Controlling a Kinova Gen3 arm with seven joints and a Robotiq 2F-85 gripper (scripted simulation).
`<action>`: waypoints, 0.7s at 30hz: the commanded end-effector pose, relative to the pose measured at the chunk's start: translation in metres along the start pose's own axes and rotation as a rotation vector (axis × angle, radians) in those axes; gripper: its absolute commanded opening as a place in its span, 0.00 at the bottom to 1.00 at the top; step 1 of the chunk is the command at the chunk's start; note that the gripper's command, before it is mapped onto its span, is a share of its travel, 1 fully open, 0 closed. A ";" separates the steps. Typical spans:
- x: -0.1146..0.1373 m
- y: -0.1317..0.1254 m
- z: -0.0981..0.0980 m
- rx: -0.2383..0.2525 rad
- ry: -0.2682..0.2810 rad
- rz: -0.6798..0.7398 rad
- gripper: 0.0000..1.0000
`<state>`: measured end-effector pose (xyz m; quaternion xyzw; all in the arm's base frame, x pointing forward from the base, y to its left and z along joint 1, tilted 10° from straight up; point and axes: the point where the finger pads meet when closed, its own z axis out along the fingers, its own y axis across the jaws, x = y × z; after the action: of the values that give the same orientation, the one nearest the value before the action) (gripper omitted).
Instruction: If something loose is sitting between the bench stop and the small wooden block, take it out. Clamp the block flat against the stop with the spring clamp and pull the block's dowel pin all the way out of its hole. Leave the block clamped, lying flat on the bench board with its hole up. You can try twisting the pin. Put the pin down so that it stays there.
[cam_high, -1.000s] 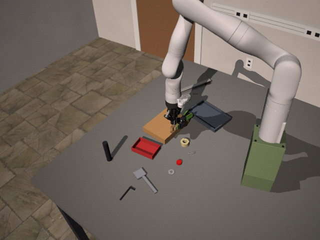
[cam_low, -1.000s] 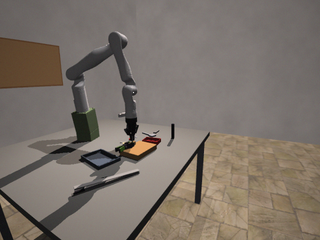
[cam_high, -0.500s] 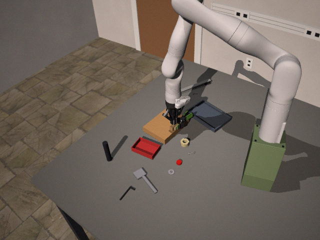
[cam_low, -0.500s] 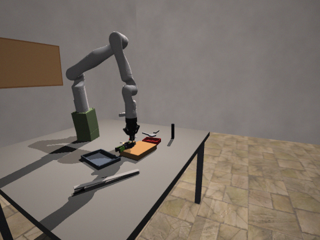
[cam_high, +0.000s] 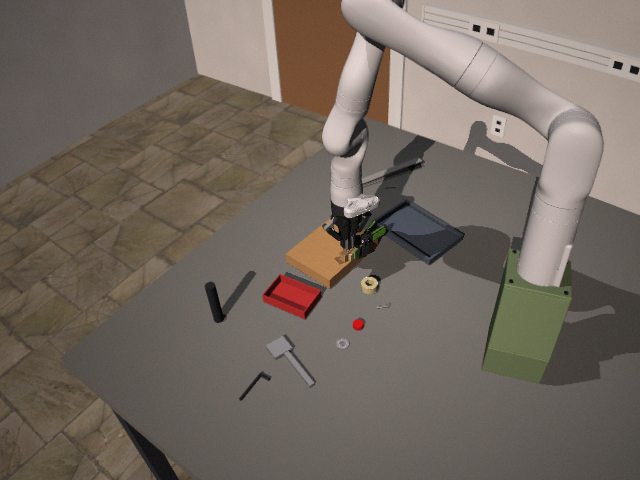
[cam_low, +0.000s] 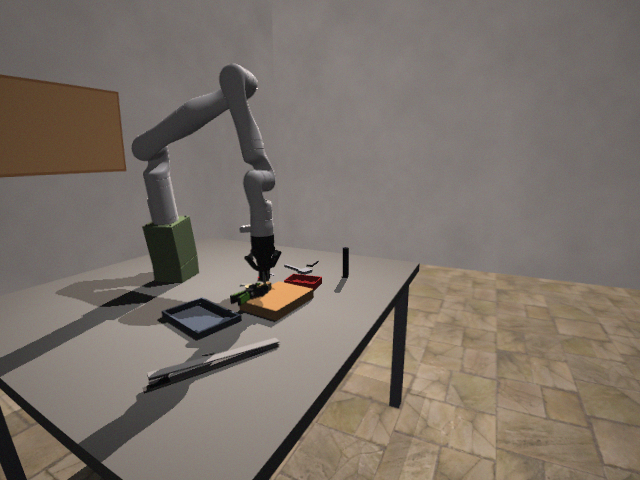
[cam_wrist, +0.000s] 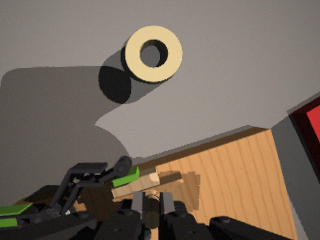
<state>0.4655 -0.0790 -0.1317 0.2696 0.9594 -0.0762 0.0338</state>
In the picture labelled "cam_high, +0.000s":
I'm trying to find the light brown wooden board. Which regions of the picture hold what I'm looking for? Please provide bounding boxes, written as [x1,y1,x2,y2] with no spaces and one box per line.
[286,224,378,289]

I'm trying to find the cream ring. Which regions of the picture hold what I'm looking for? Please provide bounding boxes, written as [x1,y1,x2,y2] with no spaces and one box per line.
[361,277,378,294]

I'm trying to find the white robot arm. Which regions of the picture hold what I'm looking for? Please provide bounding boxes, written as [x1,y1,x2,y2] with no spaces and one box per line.
[322,0,604,287]

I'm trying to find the red rectangular tray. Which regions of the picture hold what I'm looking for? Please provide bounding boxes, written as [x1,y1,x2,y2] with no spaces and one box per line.
[262,274,321,319]

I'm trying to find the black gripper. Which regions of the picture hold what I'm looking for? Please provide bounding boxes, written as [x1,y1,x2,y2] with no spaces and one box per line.
[322,201,372,250]

